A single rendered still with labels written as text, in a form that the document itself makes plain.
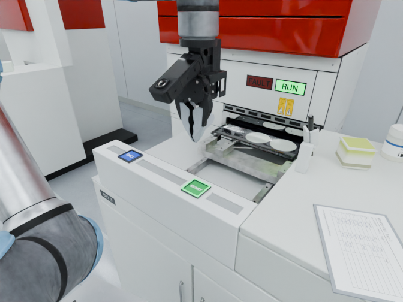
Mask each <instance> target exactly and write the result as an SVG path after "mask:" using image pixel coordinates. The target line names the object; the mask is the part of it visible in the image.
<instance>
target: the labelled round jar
mask: <svg viewBox="0 0 403 302"><path fill-rule="evenodd" d="M380 155H381V156H382V157H383V158H385V159H387V160H389V161H393V162H403V125H402V124H394V125H392V126H391V127H390V129H389V133H388V135H387V137H386V139H385V141H384V144H383V146H382V148H381V152H380Z"/></svg>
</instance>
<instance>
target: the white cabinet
mask: <svg viewBox="0 0 403 302"><path fill-rule="evenodd" d="M92 181H93V184H94V188H95V191H96V195H97V199H98V203H99V206H100V210H101V214H102V217H103V221H104V225H105V228H106V232H107V236H108V239H109V243H110V247H111V250H112V254H113V258H114V261H115V266H116V269H117V272H118V276H119V280H120V283H121V287H122V289H123V290H126V291H128V292H130V293H132V294H134V295H136V296H138V297H141V298H143V299H145V300H148V301H150V302H283V301H281V300H280V299H279V298H277V297H275V296H274V295H272V294H271V293H269V292H267V291H266V290H265V289H263V288H262V287H260V286H258V285H257V284H255V283H254V282H252V281H251V280H249V279H248V278H246V277H245V276H243V275H241V274H240V273H238V272H237V271H236V270H235V271H231V270H230V269H229V268H227V267H226V266H224V265H222V264H221V263H219V262H218V261H216V260H215V259H213V258H212V257H210V256H209V255H207V254H206V253H204V252H202V251H201V250H200V249H198V248H196V247H195V246H193V245H192V244H191V243H189V242H187V241H186V240H184V239H183V238H181V237H179V236H178V235H177V234H175V233H174V232H172V231H170V230H169V229H168V228H166V227H164V226H163V225H161V224H160V223H158V222H157V221H155V220H154V219H152V218H151V217H149V216H148V215H146V214H144V213H143V212H141V211H140V210H139V209H137V208H135V207H134V206H132V205H131V204H130V203H128V202H126V201H125V200H123V199H122V198H120V197H119V196H117V195H116V194H114V193H113V192H111V191H110V190H108V189H107V188H105V187H103V186H102V185H100V184H99V183H97V182H96V181H94V180H92Z"/></svg>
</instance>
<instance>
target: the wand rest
mask: <svg viewBox="0 0 403 302"><path fill-rule="evenodd" d="M318 139H319V129H315V130H313V131H310V132H309V130H308V128H307V127H306V125H305V126H303V140H304V141H303V142H302V143H301V144H300V149H299V154H298V157H297V162H296V168H295V171H297V172H299V173H302V174H306V172H307V171H308V167H309V162H310V159H311V155H312V151H313V149H314V150H315V148H316V147H318Z"/></svg>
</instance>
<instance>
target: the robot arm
mask: <svg viewBox="0 0 403 302"><path fill-rule="evenodd" d="M117 1H129V2H138V1H176V4H177V11H181V12H178V35H179V36H180V37H182V38H180V39H179V46H181V47H188V51H189V52H188V53H184V54H183V55H182V56H181V57H180V58H179V59H178V60H177V61H176V62H175V63H174V64H173V65H172V66H171V67H170V68H169V69H168V70H167V71H166V72H165V73H164V74H163V75H162V76H161V77H160V78H159V79H158V80H157V81H156V82H155V83H154V84H153V85H152V86H151V87H150V88H149V92H150V93H151V95H152V97H153V99H154V100H155V101H159V102H163V103H166V104H171V103H172V102H173V101H175V106H176V109H177V111H178V115H179V118H180V120H181V121H182V124H183V126H184V128H185V130H186V132H187V133H188V135H189V137H190V139H191V140H192V142H195V143H197V142H198V141H199V140H200V139H201V138H202V136H203V134H204V131H205V130H206V129H207V128H208V127H209V126H210V125H211V124H212V123H213V122H214V119H215V116H214V114H212V113H211V112H212V109H213V102H212V100H213V99H215V98H217V97H218V92H219V98H220V97H222V96H225V95H226V83H227V71H226V70H221V69H220V63H221V39H217V38H215V37H217V36H218V35H219V12H214V11H219V0H117ZM221 79H224V90H223V91H221ZM218 82H219V86H218ZM196 106H199V107H197V108H196ZM0 220H1V222H2V224H3V228H2V230H1V231H0V302H60V301H61V300H62V299H63V298H64V297H65V296H66V295H67V294H68V293H69V292H70V291H71V290H72V289H74V288H75V287H76V286H77V285H78V284H80V283H82V282H83V281H84V280H85V279H86V278H87V277H88V276H89V275H90V273H91V272H92V270H93V269H94V268H95V267H96V266H97V264H98V263H99V261H100V258H101V256H102V252H103V247H104V240H103V235H102V232H101V230H100V228H99V226H98V225H97V223H96V222H95V221H94V220H92V219H91V218H89V217H86V216H84V215H78V214H77V213H76V211H75V209H74V207H73V206H72V204H71V203H70V202H69V201H64V200H59V199H58V198H57V197H56V195H55V194H54V192H53V191H52V189H51V187H50V185H49V184H48V182H47V180H46V178H45V177H44V175H43V173H42V172H41V170H40V168H39V166H38V165H37V163H36V161H35V159H34V158H33V156H32V154H31V153H30V151H29V149H28V147H27V146H26V144H25V142H24V140H23V139H22V137H21V135H20V134H19V132H18V130H17V128H16V127H15V125H14V123H13V121H12V120H11V118H10V116H9V115H8V113H7V111H6V109H5V108H4V106H3V105H2V102H1V101H0Z"/></svg>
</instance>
